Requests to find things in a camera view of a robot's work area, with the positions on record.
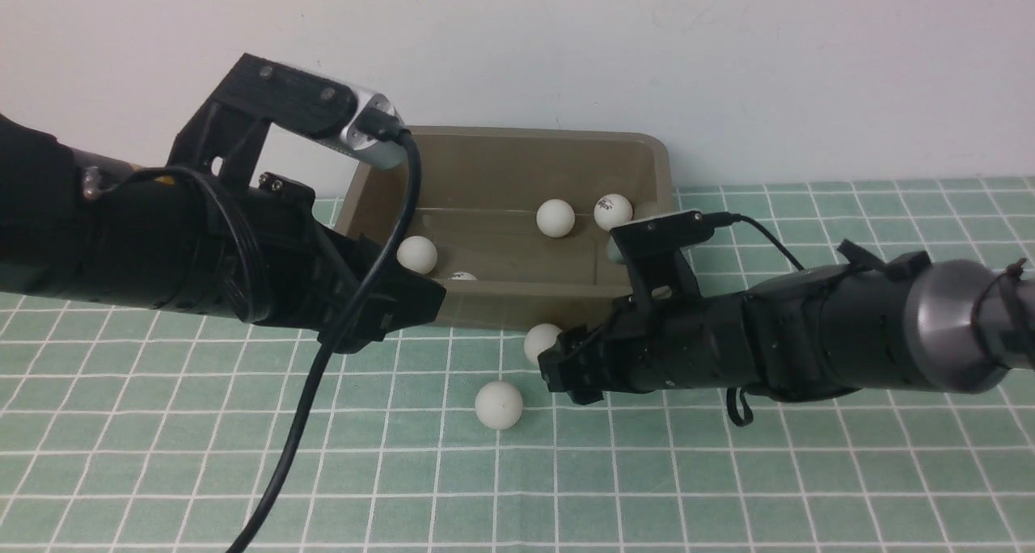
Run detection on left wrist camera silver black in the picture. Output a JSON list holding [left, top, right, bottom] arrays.
[[167, 53, 407, 188]]

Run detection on olive green plastic bin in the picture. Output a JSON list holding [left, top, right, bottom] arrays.
[[332, 126, 674, 331]]

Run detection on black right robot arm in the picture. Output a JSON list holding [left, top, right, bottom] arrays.
[[539, 241, 1034, 409]]

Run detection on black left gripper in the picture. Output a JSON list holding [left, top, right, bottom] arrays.
[[202, 173, 445, 353]]

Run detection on white ping-pong ball logo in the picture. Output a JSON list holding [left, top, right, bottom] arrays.
[[522, 323, 562, 366]]

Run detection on black cable tie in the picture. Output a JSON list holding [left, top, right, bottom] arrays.
[[969, 257, 1034, 371]]

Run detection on green checked tablecloth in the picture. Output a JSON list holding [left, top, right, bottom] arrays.
[[0, 177, 1035, 553]]

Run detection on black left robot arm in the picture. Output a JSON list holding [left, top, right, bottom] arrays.
[[1, 119, 381, 332]]

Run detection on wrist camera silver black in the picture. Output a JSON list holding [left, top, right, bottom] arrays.
[[167, 53, 407, 188], [607, 209, 733, 307]]

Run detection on black left camera cable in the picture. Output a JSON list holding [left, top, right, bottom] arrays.
[[121, 120, 423, 553]]

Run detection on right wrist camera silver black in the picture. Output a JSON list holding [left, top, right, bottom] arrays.
[[607, 209, 733, 307]]

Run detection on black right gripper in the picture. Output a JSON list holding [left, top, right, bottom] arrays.
[[539, 294, 748, 406]]

